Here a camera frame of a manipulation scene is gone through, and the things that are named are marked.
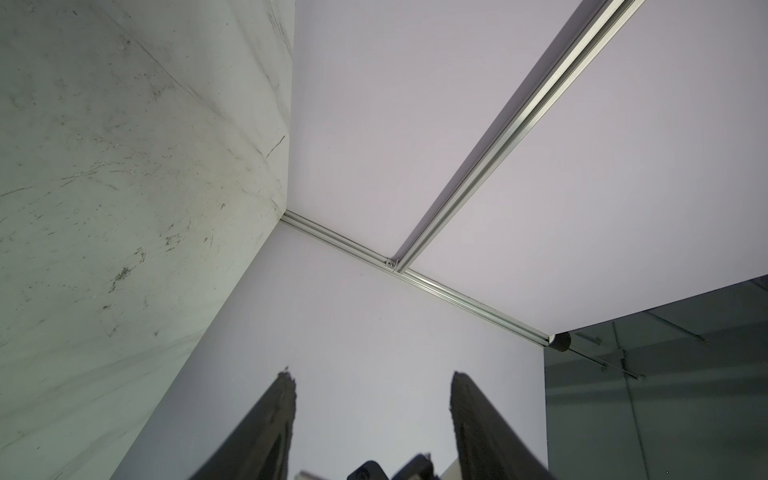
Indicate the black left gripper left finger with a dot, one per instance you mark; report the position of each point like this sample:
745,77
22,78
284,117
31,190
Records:
258,448

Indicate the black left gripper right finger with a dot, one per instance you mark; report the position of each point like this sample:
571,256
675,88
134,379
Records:
487,446

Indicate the aluminium frame horizontal beam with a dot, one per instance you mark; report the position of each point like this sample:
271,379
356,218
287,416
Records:
558,342

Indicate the aluminium frame corner post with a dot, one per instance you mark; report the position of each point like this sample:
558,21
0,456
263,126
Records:
588,30

